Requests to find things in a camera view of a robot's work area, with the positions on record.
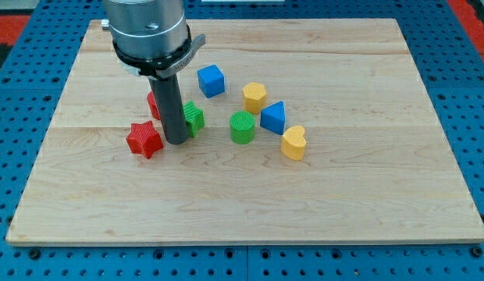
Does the light wooden board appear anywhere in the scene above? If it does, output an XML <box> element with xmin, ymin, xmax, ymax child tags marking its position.
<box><xmin>6</xmin><ymin>19</ymin><xmax>484</xmax><ymax>247</ymax></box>

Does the green star block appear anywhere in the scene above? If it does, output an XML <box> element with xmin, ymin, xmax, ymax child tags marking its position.
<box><xmin>183</xmin><ymin>101</ymin><xmax>205</xmax><ymax>137</ymax></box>

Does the blue triangle block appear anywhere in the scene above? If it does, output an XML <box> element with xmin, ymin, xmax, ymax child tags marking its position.
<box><xmin>260</xmin><ymin>101</ymin><xmax>286</xmax><ymax>135</ymax></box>

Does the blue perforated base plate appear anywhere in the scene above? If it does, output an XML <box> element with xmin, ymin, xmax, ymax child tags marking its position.
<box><xmin>0</xmin><ymin>0</ymin><xmax>484</xmax><ymax>280</ymax></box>

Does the red block behind rod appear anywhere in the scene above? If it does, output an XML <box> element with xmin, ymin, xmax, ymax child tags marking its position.
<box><xmin>146</xmin><ymin>91</ymin><xmax>160</xmax><ymax>120</ymax></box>

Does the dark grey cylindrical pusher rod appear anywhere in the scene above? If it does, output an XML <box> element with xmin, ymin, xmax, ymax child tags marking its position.
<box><xmin>149</xmin><ymin>74</ymin><xmax>188</xmax><ymax>145</ymax></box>

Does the green cylinder block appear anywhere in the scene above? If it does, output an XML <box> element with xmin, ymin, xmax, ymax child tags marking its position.
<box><xmin>230</xmin><ymin>111</ymin><xmax>255</xmax><ymax>144</ymax></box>

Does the blue cube block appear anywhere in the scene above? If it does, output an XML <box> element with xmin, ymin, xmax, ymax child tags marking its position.
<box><xmin>197</xmin><ymin>65</ymin><xmax>226</xmax><ymax>98</ymax></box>

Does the yellow hexagon block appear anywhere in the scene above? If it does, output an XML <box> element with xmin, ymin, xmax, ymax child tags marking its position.
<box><xmin>243</xmin><ymin>82</ymin><xmax>267</xmax><ymax>114</ymax></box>

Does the red star block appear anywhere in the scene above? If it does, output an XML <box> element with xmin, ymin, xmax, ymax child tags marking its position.
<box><xmin>126</xmin><ymin>121</ymin><xmax>164</xmax><ymax>158</ymax></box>

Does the yellow heart block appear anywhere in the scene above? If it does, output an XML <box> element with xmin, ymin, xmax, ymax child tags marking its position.
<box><xmin>280</xmin><ymin>126</ymin><xmax>307</xmax><ymax>161</ymax></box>

